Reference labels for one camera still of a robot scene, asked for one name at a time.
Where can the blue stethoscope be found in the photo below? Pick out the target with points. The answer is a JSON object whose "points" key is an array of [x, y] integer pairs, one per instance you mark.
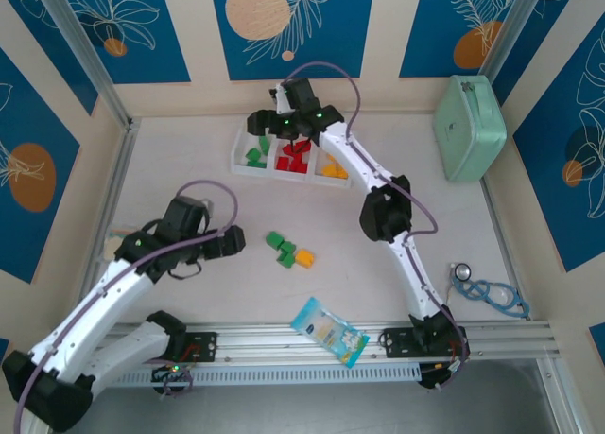
{"points": [[491, 297]]}

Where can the aluminium side rail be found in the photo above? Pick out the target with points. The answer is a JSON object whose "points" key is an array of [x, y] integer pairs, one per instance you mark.
{"points": [[118, 178], [501, 235]]}

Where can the white three-compartment tray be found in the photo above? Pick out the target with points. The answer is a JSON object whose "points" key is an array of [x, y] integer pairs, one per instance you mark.
{"points": [[271, 171]]}

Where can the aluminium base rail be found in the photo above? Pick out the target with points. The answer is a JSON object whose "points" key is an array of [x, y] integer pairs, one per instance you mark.
{"points": [[255, 339]]}

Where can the yellow lego brick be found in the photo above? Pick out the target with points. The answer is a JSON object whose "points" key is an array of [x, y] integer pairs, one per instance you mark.
{"points": [[329, 170], [341, 173], [304, 258]]}

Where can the aluminium corner post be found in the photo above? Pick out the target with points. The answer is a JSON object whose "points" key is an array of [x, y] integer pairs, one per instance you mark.
{"points": [[85, 51], [510, 32]]}

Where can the black controller board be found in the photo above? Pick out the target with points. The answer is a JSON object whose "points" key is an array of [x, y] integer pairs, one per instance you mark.
{"points": [[172, 376], [432, 379]]}

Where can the light blue wipes packet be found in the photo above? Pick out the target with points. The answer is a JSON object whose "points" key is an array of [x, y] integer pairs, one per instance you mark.
{"points": [[326, 332]]}

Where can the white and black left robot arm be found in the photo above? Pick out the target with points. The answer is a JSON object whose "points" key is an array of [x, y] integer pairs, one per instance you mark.
{"points": [[94, 301]]}

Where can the blue floral wall poster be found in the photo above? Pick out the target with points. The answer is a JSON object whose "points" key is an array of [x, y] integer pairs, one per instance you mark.
{"points": [[156, 37], [567, 193], [28, 122], [529, 37], [47, 41], [425, 37], [264, 51]]}

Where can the long green lego brick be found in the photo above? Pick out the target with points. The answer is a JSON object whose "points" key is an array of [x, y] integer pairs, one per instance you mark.
{"points": [[257, 164]]}

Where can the red lego brick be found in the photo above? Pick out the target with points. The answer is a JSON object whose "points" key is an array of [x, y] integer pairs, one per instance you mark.
{"points": [[300, 166], [288, 148], [305, 156], [283, 164]]}

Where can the mint green zip case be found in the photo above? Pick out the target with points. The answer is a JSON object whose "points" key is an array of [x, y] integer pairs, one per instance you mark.
{"points": [[468, 131]]}

